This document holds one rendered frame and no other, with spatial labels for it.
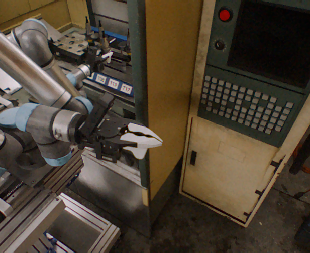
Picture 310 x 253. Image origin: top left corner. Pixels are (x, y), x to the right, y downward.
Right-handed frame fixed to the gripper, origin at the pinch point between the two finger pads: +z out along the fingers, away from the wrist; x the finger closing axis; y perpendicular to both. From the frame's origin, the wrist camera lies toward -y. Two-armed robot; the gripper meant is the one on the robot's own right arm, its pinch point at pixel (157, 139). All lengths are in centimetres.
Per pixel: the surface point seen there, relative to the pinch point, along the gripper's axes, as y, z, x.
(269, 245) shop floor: 149, 73, -76
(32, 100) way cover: 74, -126, -96
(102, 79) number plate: 51, -68, -106
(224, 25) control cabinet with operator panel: -7, 8, -67
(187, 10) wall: -12, -6, -61
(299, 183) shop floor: 140, 100, -140
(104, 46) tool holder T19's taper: 21, -59, -95
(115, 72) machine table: 52, -65, -122
